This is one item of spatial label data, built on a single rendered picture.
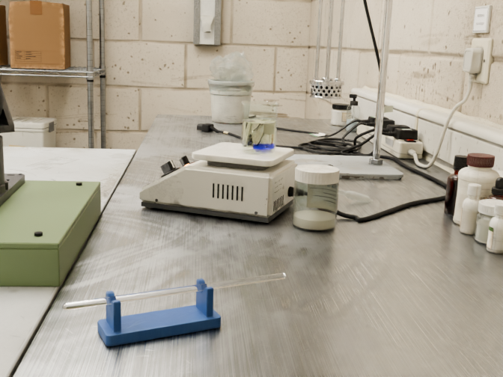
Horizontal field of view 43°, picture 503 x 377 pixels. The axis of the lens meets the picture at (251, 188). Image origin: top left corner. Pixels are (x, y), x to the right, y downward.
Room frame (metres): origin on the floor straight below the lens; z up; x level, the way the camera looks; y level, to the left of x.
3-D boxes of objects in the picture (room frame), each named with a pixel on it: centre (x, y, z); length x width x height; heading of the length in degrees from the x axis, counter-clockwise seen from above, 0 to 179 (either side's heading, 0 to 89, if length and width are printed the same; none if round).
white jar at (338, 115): (2.00, -0.27, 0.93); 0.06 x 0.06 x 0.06
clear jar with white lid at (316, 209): (0.85, -0.09, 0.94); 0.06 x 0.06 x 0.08
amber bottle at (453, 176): (0.94, -0.31, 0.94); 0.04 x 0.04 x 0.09
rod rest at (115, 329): (0.51, 0.07, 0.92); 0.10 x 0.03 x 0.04; 117
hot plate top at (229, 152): (0.92, 0.01, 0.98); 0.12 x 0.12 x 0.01; 71
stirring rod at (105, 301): (0.52, 0.05, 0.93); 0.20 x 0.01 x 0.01; 117
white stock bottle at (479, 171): (0.89, -0.32, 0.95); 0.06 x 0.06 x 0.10
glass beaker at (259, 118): (0.91, -0.01, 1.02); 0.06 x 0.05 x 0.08; 2
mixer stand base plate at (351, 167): (1.27, -0.13, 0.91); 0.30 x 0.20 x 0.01; 95
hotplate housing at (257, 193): (0.93, 0.04, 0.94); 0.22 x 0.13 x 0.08; 71
